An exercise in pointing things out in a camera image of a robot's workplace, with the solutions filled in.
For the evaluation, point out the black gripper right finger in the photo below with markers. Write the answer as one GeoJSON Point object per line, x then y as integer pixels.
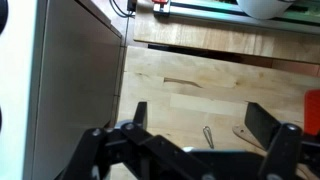
{"type": "Point", "coordinates": [261, 124]}

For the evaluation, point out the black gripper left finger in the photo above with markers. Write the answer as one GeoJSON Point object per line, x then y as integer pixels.
{"type": "Point", "coordinates": [140, 117]}

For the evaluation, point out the wooden spoon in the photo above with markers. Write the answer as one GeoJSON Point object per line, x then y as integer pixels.
{"type": "Point", "coordinates": [243, 133]}

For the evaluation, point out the metal whisk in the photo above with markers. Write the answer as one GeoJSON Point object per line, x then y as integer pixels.
{"type": "Point", "coordinates": [208, 136]}

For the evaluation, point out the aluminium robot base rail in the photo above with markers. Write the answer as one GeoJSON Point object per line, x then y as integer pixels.
{"type": "Point", "coordinates": [301, 16]}

